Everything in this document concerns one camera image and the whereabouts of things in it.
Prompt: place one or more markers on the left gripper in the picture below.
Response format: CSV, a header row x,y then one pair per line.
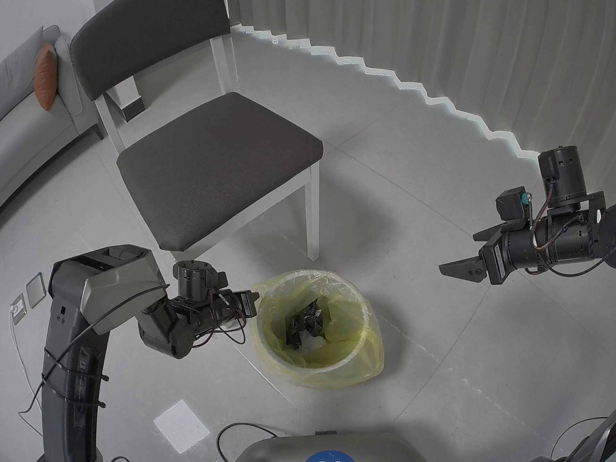
x,y
240,306

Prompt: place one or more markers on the yellow plastic bag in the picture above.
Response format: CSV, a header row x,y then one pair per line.
x,y
365,364

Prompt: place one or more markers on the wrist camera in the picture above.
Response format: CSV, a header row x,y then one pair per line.
x,y
219,279
512,205

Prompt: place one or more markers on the white trash bin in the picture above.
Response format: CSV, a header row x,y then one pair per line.
x,y
332,363

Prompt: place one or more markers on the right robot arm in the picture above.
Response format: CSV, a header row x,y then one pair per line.
x,y
563,176

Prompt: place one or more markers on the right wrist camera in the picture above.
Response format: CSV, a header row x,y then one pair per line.
x,y
512,205

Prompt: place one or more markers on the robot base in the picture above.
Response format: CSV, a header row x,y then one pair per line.
x,y
288,450

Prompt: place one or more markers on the grey white chair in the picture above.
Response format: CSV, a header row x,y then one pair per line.
x,y
144,27

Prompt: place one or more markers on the clear printed wrapper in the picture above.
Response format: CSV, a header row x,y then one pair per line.
x,y
315,344

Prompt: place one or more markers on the black plastic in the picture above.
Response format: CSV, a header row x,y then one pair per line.
x,y
305,323

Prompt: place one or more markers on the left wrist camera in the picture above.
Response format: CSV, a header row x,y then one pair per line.
x,y
219,279

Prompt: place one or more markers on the orange cushion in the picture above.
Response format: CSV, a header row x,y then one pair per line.
x,y
45,77

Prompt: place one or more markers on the grey sofa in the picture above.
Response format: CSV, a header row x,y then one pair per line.
x,y
29,133

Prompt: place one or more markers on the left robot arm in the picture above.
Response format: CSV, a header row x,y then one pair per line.
x,y
110,287

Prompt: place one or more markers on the white curtain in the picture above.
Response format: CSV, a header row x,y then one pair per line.
x,y
433,27

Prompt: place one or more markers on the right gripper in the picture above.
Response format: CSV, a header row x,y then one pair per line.
x,y
519,248

